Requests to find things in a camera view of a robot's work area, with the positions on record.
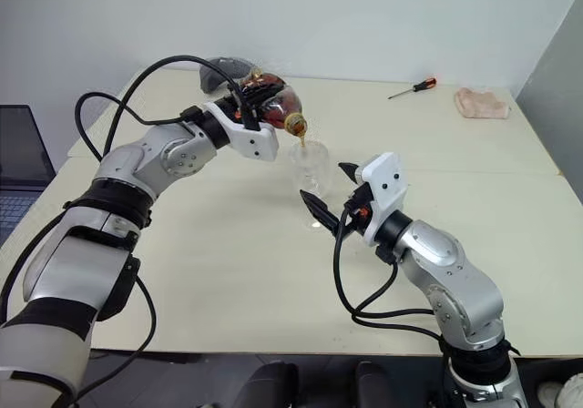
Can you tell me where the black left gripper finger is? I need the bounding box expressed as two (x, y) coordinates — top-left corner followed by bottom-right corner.
(243, 85), (280, 107)

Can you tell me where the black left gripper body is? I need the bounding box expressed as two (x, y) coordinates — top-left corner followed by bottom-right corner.
(212, 93), (251, 125)

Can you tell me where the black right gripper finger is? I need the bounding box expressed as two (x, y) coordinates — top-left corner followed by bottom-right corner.
(337, 161), (362, 185)
(299, 189), (342, 236)

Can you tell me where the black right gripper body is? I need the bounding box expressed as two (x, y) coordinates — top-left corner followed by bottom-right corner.
(338, 180), (376, 238)

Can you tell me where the bottle of brown liquid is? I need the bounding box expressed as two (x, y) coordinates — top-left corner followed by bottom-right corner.
(239, 71), (311, 138)

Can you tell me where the clear glass cup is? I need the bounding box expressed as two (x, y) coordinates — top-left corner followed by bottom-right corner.
(287, 139), (341, 232)

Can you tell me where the dark grey curved object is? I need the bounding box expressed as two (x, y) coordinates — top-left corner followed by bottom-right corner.
(199, 56), (254, 95)

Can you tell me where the pink cloth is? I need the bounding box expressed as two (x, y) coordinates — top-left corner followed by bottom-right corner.
(453, 87), (512, 120)

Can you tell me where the dark laptop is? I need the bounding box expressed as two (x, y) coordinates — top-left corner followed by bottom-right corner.
(0, 104), (56, 246)

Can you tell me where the grey partition panel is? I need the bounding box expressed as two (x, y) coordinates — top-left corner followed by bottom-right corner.
(516, 0), (583, 191)

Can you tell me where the white shoe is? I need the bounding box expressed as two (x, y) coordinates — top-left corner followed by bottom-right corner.
(561, 372), (583, 408)
(537, 379), (565, 408)

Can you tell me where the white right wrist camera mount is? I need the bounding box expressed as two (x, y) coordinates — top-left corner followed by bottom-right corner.
(354, 151), (408, 248)

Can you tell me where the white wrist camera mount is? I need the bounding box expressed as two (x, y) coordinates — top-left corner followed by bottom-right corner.
(354, 151), (408, 248)
(202, 101), (281, 161)

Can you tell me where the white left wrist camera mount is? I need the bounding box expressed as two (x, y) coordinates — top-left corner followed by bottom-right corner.
(202, 101), (281, 161)

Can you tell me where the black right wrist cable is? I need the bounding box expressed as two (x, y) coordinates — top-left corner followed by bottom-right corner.
(332, 206), (446, 342)

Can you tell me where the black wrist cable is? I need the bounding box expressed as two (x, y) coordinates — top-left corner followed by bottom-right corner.
(74, 54), (264, 164)
(332, 206), (446, 342)

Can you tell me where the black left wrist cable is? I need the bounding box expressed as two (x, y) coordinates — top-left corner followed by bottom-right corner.
(74, 54), (264, 164)

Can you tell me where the orange black handled screwdriver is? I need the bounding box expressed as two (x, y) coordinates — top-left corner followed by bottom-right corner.
(387, 76), (438, 101)

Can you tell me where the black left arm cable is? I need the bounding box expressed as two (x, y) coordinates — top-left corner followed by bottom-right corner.
(67, 274), (159, 403)

